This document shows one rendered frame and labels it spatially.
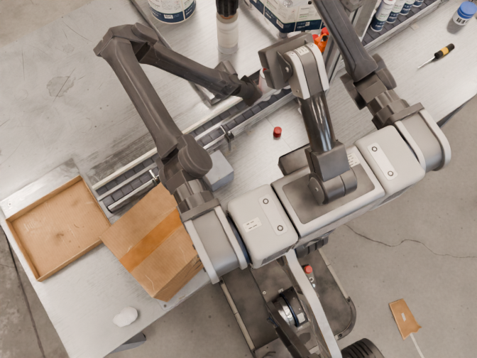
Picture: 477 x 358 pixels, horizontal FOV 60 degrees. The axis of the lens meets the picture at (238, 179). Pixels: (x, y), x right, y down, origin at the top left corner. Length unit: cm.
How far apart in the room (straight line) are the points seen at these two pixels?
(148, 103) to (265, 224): 39
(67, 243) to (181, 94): 72
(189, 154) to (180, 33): 102
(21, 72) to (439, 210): 226
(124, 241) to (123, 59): 52
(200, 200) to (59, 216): 88
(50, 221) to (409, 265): 184
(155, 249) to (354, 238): 146
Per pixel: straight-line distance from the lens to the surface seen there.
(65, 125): 179
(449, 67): 201
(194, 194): 87
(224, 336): 231
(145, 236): 124
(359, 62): 102
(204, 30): 185
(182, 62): 123
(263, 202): 82
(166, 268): 122
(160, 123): 95
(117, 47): 105
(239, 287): 208
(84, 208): 163
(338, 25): 97
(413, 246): 255
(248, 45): 180
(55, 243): 164
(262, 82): 155
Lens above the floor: 231
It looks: 71 degrees down
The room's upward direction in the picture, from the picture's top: 1 degrees clockwise
